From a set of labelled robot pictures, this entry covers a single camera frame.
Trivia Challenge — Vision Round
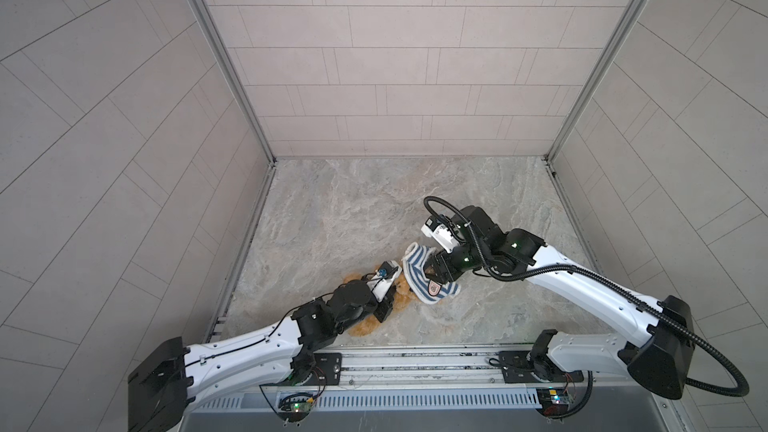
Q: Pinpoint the blue white striped knit sweater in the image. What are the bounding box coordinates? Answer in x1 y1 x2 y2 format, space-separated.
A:
402 242 461 305

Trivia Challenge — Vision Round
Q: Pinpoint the tan plush teddy bear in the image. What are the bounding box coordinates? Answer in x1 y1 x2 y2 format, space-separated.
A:
346 273 416 337

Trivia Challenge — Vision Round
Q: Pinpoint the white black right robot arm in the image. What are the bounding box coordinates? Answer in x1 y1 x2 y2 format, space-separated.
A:
422 206 695 400

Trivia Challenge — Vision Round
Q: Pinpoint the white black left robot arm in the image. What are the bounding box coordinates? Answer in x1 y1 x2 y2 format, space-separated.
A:
128 278 396 431

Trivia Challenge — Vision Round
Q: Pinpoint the left green circuit board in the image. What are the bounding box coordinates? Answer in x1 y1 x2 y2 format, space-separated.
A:
278 392 317 423

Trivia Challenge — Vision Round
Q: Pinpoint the green circuit board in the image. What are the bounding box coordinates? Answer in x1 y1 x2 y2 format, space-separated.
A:
278 392 317 423
536 388 573 417

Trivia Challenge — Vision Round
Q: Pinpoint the white ventilation grille strip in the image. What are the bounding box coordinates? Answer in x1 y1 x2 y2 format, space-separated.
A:
196 385 542 413

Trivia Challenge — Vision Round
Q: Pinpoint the right green circuit board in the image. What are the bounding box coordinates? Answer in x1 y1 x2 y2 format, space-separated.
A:
536 388 573 417

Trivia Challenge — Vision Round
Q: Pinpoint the thin black left camera cable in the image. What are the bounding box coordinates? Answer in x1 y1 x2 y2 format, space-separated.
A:
185 293 337 367

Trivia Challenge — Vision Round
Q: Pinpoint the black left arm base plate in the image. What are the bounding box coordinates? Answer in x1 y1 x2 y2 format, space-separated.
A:
285 353 343 386

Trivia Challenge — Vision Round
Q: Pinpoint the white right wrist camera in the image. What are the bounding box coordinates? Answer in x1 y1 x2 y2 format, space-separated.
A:
421 217 460 252

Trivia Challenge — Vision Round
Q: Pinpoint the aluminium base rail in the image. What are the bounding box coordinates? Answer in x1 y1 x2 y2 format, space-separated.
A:
239 344 631 394

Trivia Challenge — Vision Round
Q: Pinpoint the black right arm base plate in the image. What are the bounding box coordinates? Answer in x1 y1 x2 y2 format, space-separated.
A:
488 351 584 384

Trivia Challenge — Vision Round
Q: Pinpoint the black corrugated cable conduit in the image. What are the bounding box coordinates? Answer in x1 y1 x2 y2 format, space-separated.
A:
422 195 751 398

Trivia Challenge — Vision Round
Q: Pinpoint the aluminium right corner post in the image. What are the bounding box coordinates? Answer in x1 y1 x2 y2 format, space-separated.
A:
545 0 649 167

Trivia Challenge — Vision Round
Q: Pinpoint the aluminium corner post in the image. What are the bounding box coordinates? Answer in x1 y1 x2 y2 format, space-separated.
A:
188 0 277 168
545 0 649 167

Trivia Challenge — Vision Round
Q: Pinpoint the aluminium left corner post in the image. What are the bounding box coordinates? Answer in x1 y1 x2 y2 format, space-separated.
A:
188 0 277 168

